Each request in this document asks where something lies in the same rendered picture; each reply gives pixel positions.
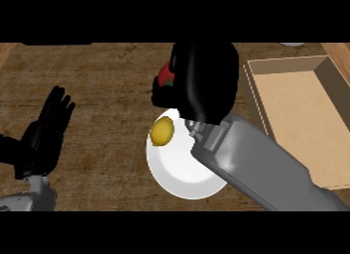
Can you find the red tomato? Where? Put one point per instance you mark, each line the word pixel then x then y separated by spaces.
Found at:
pixel 165 75

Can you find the yellow lemon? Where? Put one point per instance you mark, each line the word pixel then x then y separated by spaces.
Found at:
pixel 161 131

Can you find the open cardboard box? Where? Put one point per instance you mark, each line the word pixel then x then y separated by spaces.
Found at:
pixel 304 119

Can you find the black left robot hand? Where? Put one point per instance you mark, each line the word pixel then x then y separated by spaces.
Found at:
pixel 43 139

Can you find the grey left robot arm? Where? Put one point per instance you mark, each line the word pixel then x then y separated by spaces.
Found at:
pixel 28 196

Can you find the pale grey round object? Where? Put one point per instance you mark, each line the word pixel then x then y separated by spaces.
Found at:
pixel 291 44

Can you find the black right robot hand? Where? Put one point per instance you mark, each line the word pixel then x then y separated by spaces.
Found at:
pixel 204 82

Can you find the white plate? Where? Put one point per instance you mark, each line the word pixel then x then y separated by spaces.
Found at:
pixel 181 165

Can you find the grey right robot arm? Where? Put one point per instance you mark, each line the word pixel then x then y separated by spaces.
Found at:
pixel 260 165

